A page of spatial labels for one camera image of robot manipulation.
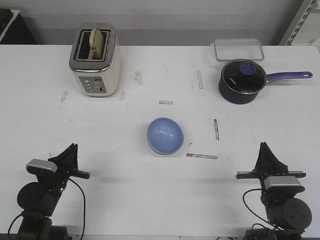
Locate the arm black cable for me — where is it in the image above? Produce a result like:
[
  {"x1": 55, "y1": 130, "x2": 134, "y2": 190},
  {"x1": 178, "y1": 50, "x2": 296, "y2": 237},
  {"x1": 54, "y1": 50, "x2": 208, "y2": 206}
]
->
[
  {"x1": 68, "y1": 177, "x2": 87, "y2": 238},
  {"x1": 242, "y1": 188, "x2": 270, "y2": 225}
]

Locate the black box in corner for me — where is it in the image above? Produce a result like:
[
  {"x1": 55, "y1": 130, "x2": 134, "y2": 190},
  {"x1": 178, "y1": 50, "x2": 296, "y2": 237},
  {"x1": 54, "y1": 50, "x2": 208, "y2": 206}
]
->
[{"x1": 0, "y1": 8, "x2": 38, "y2": 45}]

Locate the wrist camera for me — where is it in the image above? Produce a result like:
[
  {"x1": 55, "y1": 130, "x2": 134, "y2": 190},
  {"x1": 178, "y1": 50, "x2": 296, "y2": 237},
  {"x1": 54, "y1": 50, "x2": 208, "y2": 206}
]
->
[
  {"x1": 25, "y1": 159, "x2": 58, "y2": 175},
  {"x1": 263, "y1": 176, "x2": 301, "y2": 190}
]

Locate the clear plastic food container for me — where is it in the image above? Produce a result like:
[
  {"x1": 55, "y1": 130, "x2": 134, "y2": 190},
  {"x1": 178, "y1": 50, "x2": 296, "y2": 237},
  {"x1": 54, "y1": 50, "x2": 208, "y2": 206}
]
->
[{"x1": 210, "y1": 38, "x2": 265, "y2": 62}]

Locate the dark blue saucepan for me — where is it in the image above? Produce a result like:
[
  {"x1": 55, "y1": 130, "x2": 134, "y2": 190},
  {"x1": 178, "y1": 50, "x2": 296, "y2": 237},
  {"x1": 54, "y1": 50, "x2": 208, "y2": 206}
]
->
[{"x1": 218, "y1": 59, "x2": 313, "y2": 105}]

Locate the slice of toast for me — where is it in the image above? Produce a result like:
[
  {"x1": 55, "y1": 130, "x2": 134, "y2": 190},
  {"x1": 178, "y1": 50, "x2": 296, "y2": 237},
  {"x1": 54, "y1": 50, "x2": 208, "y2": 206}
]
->
[{"x1": 89, "y1": 28, "x2": 105, "y2": 60}]

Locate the cream silver toaster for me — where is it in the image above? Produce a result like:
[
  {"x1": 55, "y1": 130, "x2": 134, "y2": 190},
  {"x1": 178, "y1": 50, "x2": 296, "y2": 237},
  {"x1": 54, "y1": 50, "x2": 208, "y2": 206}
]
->
[{"x1": 69, "y1": 22, "x2": 122, "y2": 97}]

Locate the blue bowl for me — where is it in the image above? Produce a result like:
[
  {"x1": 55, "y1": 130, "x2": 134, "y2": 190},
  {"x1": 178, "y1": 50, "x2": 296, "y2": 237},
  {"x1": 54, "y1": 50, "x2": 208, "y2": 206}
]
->
[{"x1": 146, "y1": 117, "x2": 184, "y2": 143}]

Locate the green bowl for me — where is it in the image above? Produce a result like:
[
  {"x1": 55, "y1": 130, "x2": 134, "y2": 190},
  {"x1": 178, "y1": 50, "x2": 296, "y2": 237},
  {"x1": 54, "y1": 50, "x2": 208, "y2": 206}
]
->
[{"x1": 147, "y1": 141, "x2": 184, "y2": 155}]

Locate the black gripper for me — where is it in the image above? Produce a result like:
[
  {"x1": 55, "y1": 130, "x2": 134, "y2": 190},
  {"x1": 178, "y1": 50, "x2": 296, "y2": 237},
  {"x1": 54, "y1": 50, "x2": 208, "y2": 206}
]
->
[
  {"x1": 235, "y1": 142, "x2": 306, "y2": 190},
  {"x1": 48, "y1": 143, "x2": 90, "y2": 194}
]

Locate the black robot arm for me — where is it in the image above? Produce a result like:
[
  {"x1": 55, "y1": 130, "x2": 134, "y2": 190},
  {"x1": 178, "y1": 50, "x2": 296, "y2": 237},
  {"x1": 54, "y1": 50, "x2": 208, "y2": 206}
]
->
[
  {"x1": 15, "y1": 143, "x2": 91, "y2": 240},
  {"x1": 236, "y1": 142, "x2": 312, "y2": 240}
]

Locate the white metal shelving rack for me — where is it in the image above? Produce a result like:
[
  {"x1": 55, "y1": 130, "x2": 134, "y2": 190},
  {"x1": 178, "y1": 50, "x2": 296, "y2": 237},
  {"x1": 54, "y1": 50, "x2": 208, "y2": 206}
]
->
[{"x1": 278, "y1": 0, "x2": 320, "y2": 46}]

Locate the glass pot lid blue knob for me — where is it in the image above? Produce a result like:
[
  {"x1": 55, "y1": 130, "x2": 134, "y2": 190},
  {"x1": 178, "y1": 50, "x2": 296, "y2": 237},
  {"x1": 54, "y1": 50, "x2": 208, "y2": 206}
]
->
[{"x1": 221, "y1": 59, "x2": 267, "y2": 94}]

